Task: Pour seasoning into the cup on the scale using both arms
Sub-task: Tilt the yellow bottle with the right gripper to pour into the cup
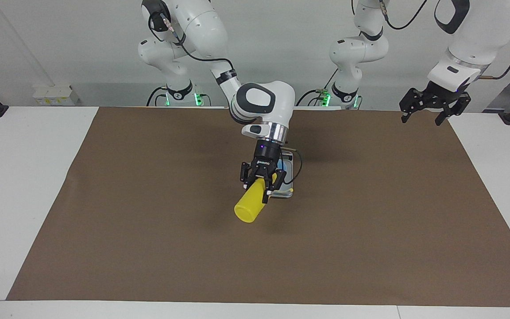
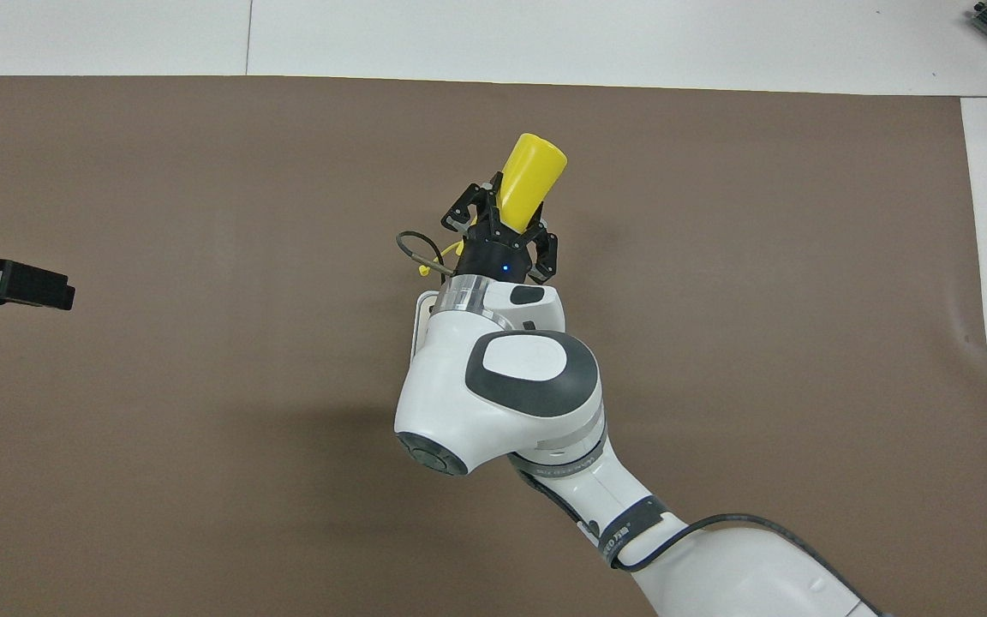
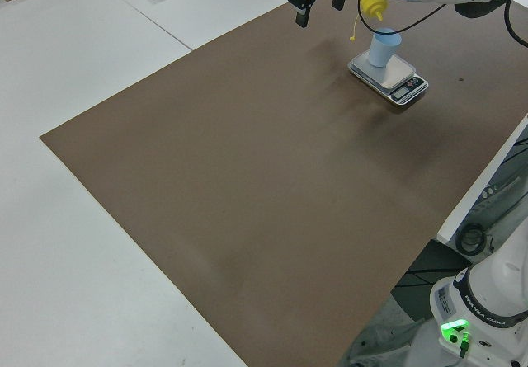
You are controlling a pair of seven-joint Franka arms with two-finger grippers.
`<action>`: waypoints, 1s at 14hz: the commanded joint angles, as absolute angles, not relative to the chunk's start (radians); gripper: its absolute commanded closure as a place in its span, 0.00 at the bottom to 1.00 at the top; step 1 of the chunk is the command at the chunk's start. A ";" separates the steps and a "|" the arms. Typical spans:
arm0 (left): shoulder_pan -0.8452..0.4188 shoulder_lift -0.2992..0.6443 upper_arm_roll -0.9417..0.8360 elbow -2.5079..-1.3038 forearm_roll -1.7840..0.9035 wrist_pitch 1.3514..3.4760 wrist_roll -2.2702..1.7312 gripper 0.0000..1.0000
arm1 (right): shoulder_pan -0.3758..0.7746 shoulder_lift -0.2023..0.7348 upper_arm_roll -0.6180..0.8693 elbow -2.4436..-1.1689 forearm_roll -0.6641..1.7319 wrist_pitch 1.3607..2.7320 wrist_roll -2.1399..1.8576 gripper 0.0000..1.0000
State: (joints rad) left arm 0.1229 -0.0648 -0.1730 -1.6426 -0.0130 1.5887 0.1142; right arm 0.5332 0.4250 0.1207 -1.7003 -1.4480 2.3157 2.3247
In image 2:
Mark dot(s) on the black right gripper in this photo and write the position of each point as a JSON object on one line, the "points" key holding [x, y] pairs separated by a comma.
{"points": [[493, 255]]}

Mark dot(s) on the yellow seasoning bottle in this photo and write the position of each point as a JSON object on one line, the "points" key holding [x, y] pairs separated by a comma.
{"points": [[529, 176]]}

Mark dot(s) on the silver digital kitchen scale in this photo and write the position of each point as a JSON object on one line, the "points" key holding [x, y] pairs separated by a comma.
{"points": [[419, 330]]}

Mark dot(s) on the brown paper table mat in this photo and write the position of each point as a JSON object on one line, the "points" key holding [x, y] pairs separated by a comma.
{"points": [[202, 428]]}

